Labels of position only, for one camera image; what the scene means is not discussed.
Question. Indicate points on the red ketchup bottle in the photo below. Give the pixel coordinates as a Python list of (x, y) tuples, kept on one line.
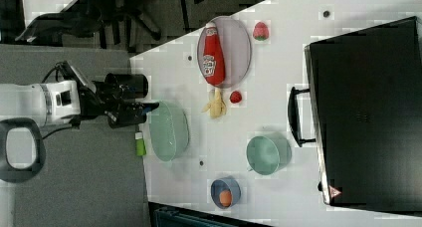
[(213, 59)]

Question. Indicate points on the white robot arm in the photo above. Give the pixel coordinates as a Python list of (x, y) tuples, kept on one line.
[(27, 110)]

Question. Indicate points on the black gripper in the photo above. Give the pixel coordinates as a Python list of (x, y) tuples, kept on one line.
[(115, 101)]

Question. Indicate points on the black office chair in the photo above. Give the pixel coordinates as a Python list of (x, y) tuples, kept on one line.
[(82, 18)]

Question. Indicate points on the large pink strawberry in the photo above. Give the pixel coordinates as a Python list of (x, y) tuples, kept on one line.
[(261, 32)]

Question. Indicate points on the small red strawberry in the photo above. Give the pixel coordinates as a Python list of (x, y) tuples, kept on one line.
[(235, 97)]

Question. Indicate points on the black cylinder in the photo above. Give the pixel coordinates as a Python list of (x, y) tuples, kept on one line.
[(129, 86)]

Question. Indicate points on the small blue bowl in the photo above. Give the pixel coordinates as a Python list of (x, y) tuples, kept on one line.
[(225, 183)]

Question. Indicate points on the orange ball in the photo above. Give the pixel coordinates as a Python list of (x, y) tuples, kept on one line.
[(225, 198)]

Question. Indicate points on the grey round plate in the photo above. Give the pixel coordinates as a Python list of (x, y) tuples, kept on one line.
[(236, 49)]

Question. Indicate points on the black oven door handle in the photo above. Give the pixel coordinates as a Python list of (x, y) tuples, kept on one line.
[(294, 117)]

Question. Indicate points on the green mug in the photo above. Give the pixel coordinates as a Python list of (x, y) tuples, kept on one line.
[(268, 153)]

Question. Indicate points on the green perforated colander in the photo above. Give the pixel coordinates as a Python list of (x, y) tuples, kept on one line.
[(169, 131)]

